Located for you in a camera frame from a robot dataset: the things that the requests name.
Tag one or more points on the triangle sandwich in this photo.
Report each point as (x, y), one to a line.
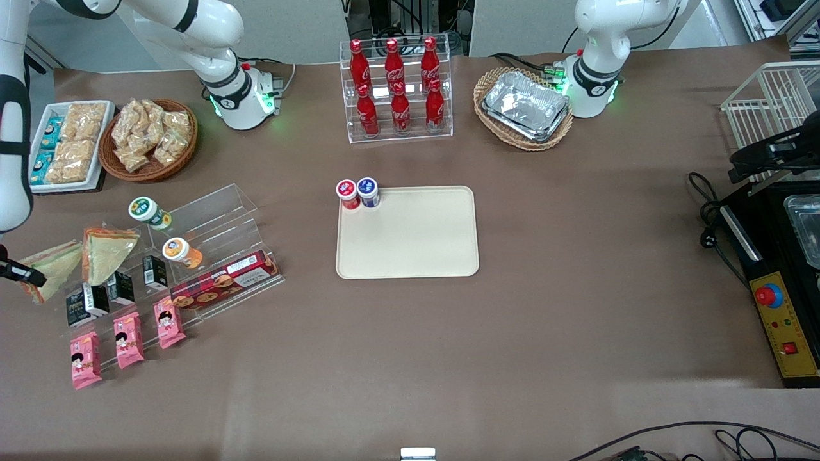
(61, 266)
(106, 253)

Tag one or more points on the teal snack packet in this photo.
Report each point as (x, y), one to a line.
(51, 132)
(41, 168)

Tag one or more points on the stack of foil containers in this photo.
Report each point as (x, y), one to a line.
(525, 102)

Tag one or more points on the orange lid cup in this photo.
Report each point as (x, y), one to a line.
(179, 251)

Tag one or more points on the pink snack packet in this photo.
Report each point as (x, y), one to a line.
(86, 360)
(170, 323)
(129, 340)

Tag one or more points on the light wicker basket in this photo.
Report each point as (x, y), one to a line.
(493, 128)

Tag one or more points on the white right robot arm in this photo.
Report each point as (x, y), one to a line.
(211, 25)

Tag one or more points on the clear acrylic bottle rack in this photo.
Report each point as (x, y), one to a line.
(442, 131)

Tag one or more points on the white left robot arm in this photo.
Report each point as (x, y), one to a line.
(608, 38)

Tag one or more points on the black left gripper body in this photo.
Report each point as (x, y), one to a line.
(789, 149)

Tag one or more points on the grey partition panel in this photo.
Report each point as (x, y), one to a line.
(295, 29)
(519, 25)

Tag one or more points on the silver machine lever bar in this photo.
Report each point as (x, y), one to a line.
(763, 187)

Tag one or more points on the black sealing machine yellow panel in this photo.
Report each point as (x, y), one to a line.
(769, 320)

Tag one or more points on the red cola bottle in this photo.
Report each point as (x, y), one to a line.
(435, 107)
(359, 64)
(401, 110)
(430, 59)
(368, 112)
(394, 61)

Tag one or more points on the brown wicker basket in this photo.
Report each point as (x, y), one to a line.
(150, 173)

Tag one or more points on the white rectangular dish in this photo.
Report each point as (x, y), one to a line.
(38, 144)

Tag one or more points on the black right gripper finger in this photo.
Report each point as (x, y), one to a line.
(22, 273)

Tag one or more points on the steel food container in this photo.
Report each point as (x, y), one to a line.
(806, 227)

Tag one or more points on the green lid cup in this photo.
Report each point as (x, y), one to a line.
(146, 210)

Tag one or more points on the peanut brittle snack bag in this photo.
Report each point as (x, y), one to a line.
(73, 161)
(84, 121)

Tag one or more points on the red cookie box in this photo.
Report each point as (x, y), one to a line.
(224, 280)

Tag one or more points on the clear acrylic tiered stand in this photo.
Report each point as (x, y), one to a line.
(218, 211)

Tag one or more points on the black drink carton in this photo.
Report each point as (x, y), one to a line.
(77, 310)
(155, 272)
(120, 288)
(99, 299)

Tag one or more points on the red lid cup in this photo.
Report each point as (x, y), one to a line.
(347, 192)

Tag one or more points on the clear bag of crackers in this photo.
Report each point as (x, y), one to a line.
(132, 159)
(126, 125)
(154, 115)
(173, 137)

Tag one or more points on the cream plastic tray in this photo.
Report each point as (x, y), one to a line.
(416, 237)

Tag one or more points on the blue lid cup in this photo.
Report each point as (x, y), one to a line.
(368, 190)

